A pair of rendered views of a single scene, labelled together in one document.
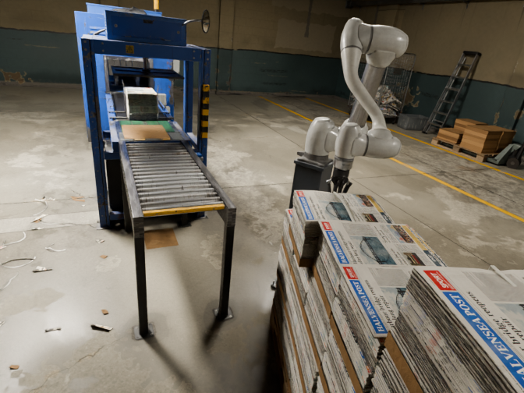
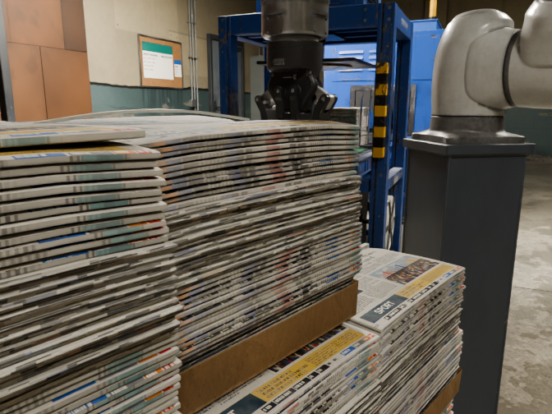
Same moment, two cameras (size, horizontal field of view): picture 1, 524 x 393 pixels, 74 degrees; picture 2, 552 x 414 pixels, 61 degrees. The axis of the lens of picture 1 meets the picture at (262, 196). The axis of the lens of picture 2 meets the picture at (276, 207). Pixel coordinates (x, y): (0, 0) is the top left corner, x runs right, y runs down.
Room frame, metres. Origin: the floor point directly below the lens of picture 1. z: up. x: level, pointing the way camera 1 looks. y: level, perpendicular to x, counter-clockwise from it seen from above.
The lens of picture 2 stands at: (1.12, -0.84, 1.08)
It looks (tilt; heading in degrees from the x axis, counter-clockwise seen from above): 12 degrees down; 49
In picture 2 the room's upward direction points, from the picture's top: straight up
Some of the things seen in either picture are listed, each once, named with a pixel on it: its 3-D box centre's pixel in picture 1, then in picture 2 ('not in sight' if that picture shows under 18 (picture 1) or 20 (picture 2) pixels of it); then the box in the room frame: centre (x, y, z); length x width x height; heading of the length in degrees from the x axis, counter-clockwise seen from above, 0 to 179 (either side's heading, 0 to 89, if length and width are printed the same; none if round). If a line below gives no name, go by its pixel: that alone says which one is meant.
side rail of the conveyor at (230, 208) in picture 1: (202, 174); not in sight; (2.34, 0.45, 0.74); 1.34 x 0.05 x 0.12; 26
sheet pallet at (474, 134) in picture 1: (472, 138); not in sight; (7.04, -4.09, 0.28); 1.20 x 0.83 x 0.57; 26
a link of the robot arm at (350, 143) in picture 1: (350, 139); not in sight; (1.57, -0.37, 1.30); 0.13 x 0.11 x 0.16; 91
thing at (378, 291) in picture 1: (416, 297); not in sight; (0.79, -0.46, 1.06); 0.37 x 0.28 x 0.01; 99
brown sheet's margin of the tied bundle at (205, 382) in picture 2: not in sight; (223, 317); (1.37, -0.46, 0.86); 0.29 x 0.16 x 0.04; 7
